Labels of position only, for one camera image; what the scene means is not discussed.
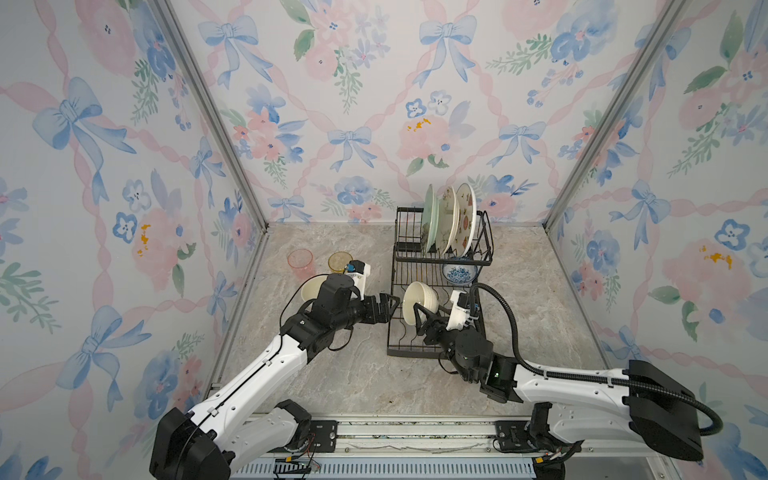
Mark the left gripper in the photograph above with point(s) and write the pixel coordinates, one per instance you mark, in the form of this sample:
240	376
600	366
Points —
384	314

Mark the white floral plate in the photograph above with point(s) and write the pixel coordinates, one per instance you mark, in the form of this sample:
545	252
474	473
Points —
467	216

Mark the yellow glass cup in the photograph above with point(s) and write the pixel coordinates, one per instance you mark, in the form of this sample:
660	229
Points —
339	261

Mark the pink glass cup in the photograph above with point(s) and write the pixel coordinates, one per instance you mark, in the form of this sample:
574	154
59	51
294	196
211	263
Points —
301	262

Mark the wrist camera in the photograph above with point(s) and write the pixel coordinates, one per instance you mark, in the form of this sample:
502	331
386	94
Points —
460	314
359	272

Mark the white blue floral bowl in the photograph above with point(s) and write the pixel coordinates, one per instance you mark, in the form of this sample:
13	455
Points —
460	271

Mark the cream ribbed bowl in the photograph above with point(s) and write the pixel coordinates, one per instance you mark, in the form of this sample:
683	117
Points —
418	293

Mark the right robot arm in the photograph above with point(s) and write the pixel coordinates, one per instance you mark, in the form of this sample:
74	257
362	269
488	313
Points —
640	403

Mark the black wire dish rack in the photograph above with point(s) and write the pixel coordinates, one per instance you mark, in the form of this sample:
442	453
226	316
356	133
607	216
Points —
410	264

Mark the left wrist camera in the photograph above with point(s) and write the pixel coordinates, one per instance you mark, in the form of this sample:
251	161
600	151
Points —
359	272

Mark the green plate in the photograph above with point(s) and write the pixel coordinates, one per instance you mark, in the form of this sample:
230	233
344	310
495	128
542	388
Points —
429	220

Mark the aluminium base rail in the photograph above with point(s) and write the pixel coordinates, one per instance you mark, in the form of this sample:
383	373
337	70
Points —
408	447

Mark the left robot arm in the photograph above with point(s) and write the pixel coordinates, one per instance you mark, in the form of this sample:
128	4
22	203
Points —
264	372

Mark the cream plate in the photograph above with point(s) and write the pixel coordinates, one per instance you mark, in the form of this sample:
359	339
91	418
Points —
448	221

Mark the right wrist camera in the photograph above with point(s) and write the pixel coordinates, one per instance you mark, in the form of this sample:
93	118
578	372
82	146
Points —
460	314

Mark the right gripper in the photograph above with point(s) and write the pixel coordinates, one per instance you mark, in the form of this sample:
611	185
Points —
435	323

